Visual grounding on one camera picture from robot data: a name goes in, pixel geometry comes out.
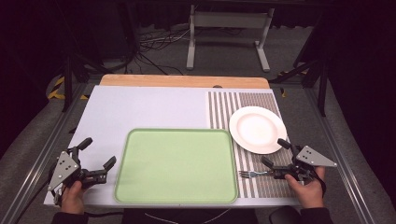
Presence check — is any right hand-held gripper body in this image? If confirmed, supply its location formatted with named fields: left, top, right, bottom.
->
left=272, top=145, right=338, bottom=185

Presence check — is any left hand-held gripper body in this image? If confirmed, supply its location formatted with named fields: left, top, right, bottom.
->
left=47, top=146, right=108, bottom=193

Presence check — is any metal fork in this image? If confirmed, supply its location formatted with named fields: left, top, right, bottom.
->
left=238, top=169, right=276, bottom=179

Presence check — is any person's left hand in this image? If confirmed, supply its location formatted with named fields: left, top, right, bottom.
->
left=60, top=179, right=92, bottom=216

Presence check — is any person's right hand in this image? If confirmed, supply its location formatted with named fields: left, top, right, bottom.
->
left=284, top=166, right=327, bottom=209

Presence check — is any white round plate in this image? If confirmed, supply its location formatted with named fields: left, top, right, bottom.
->
left=228, top=105, right=288, bottom=155

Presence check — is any black and yellow tape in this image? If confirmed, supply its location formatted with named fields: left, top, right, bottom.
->
left=277, top=70, right=309, bottom=99
left=47, top=76, right=90, bottom=101

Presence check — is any black stand leg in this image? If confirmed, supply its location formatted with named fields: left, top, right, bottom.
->
left=269, top=15, right=331, bottom=118
left=60, top=55, right=104, bottom=113

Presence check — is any white table mat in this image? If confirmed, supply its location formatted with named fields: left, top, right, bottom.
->
left=43, top=85, right=302, bottom=208

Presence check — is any light green tray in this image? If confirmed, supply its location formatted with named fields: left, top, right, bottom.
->
left=113, top=128, right=240, bottom=205

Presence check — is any striped grey placemat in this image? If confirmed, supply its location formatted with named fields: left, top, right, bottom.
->
left=207, top=91, right=296, bottom=199

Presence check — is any person's dark clothing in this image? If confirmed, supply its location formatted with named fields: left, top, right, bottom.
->
left=120, top=208, right=260, bottom=224

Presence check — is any wooden table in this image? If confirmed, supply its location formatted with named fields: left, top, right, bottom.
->
left=98, top=74, right=271, bottom=90

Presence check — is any grey metal stand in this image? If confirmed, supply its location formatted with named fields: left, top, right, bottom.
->
left=186, top=4, right=276, bottom=73

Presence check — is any aluminium rail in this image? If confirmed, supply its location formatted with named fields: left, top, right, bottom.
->
left=303, top=87, right=378, bottom=224
left=0, top=82, right=92, bottom=224

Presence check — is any bundle of floor cables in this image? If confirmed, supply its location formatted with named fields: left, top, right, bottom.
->
left=136, top=27, right=191, bottom=76

